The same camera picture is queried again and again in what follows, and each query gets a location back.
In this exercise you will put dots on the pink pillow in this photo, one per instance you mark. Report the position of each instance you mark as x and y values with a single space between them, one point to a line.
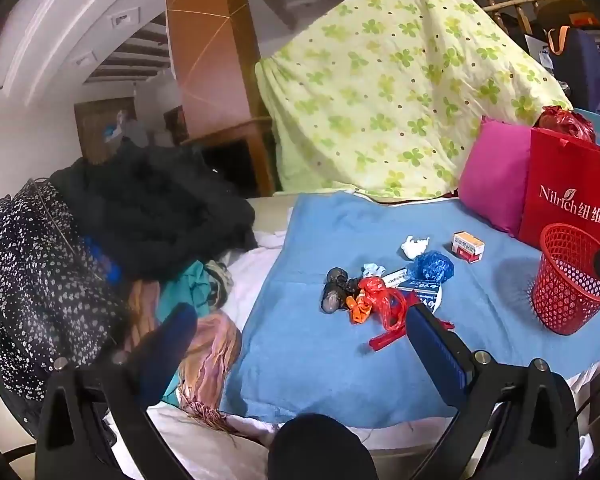
495 175

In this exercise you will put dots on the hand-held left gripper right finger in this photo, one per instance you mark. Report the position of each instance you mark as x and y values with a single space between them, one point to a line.
435 355

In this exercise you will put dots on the orange white medicine box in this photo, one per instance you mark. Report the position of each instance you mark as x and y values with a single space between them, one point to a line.
467 247

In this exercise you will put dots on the orange plastic scrap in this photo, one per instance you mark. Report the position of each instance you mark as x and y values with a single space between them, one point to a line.
358 312

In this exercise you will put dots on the teal cloth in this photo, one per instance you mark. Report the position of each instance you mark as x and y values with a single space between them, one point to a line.
190 285

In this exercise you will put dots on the dark round object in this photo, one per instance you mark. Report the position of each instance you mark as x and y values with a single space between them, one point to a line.
320 450

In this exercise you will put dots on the red paper bag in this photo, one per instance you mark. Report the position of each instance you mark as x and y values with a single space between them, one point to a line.
565 170

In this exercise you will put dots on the white tissue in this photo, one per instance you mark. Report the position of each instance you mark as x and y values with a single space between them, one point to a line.
414 247

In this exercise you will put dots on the pale blue wrapper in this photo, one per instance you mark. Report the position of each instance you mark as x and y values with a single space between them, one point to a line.
372 270

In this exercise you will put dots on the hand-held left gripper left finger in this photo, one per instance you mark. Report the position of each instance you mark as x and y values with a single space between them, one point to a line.
170 342

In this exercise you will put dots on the dark grey scouring pad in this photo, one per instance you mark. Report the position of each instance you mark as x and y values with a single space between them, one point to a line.
334 290

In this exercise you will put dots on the wooden door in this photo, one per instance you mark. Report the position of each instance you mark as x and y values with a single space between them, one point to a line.
92 125

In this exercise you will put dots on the pink orange striped scarf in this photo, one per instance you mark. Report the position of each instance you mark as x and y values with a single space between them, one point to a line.
210 350

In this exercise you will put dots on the red plastic strip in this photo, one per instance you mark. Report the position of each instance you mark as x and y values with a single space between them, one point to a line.
385 341

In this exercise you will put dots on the blue towel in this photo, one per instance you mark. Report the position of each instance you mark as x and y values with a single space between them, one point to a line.
320 360

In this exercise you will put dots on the long white box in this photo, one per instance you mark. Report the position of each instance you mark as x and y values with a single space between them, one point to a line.
395 278

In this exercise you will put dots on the brown striped cloth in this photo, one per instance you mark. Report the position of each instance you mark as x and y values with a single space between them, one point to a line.
220 282

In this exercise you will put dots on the green floral blanket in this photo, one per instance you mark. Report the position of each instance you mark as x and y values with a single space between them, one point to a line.
380 85

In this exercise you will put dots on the blue plastic bag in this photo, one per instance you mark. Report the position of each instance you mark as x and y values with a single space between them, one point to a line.
430 267

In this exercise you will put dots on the blue white packet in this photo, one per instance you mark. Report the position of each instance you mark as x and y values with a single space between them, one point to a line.
425 294

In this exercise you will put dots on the thin red plastic bag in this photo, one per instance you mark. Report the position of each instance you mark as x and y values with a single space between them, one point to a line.
380 300

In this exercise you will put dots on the red mesh basket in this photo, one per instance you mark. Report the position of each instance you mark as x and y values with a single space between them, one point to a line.
560 305

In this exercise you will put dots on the dark red crinkled plastic bag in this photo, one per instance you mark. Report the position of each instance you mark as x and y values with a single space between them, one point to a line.
565 122

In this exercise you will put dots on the black white spotted garment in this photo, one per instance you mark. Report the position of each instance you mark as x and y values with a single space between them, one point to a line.
40 285

